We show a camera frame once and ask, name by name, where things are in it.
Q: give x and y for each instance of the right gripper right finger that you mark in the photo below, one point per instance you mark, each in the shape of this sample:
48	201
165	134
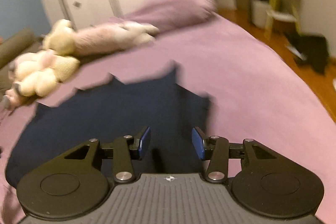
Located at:
203	144

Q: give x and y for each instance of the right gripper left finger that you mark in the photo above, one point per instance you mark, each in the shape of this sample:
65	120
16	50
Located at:
141	143

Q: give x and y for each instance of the navy blue zip jacket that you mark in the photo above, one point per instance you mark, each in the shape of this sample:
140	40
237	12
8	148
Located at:
112	110

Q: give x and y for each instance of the purple plush bed blanket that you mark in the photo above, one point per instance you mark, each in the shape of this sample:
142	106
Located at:
255	94

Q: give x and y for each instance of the pink long rabbit plush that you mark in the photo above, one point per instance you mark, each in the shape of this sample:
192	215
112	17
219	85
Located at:
113	37

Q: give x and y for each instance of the cream flower plush toy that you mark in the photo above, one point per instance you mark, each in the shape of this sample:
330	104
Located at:
38	74

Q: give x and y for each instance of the purple pillow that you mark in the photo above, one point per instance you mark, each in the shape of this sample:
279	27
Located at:
169	15

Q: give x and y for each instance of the pink grey plush toy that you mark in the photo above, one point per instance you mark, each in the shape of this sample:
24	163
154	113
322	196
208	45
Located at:
12	98

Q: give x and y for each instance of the white round stool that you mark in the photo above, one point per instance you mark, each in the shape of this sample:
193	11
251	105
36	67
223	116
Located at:
258	13

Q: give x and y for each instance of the black bag on floor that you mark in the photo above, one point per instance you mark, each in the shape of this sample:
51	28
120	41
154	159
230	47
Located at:
313	48

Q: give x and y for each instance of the grey green sofa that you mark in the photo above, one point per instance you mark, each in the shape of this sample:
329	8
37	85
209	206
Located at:
22	42

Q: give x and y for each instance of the yellow leg side table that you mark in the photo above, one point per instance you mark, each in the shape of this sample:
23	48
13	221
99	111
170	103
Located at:
283	11

